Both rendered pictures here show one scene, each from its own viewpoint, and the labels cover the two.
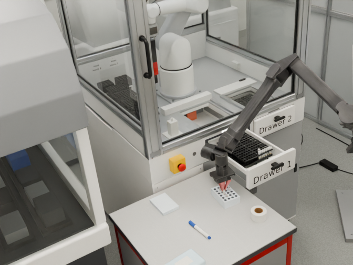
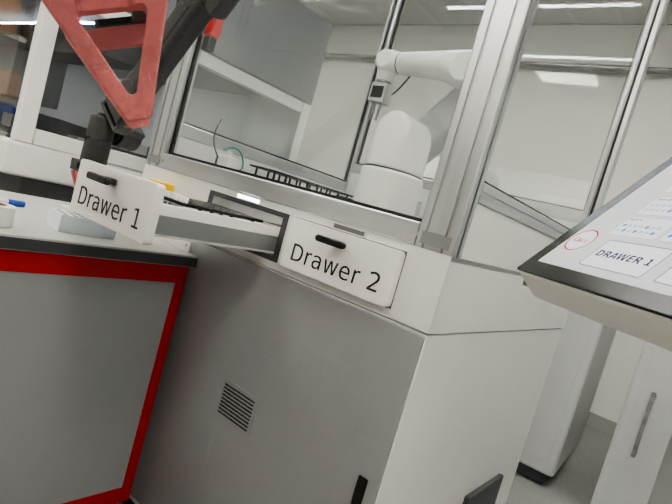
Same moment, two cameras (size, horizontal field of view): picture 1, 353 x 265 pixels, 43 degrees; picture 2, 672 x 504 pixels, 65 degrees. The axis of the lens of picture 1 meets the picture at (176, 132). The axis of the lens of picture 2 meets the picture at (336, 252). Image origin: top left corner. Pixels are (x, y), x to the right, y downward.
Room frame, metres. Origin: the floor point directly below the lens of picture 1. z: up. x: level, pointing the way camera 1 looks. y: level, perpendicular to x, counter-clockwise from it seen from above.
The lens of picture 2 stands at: (1.74, -1.52, 0.97)
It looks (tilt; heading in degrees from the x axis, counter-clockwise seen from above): 5 degrees down; 67
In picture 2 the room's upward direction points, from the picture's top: 16 degrees clockwise
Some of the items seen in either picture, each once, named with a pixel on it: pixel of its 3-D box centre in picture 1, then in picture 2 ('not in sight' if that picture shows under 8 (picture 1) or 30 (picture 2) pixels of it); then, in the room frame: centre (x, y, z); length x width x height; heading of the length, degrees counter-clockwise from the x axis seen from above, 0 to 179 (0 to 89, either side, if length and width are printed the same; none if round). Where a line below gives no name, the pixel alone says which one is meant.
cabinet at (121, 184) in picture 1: (191, 169); (323, 393); (2.45, -0.07, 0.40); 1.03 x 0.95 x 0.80; 120
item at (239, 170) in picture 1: (242, 151); (200, 220); (1.91, -0.33, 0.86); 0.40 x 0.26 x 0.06; 30
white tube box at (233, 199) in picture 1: (225, 195); (82, 223); (1.68, -0.20, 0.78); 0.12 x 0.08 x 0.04; 23
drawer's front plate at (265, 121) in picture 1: (274, 121); (337, 259); (2.17, -0.55, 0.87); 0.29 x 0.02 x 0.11; 120
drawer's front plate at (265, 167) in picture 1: (271, 168); (113, 198); (1.73, -0.43, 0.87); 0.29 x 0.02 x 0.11; 120
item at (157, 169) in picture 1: (185, 105); (363, 249); (2.45, -0.07, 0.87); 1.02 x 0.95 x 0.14; 120
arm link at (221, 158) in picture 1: (220, 157); (103, 130); (1.67, -0.18, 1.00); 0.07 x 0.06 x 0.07; 45
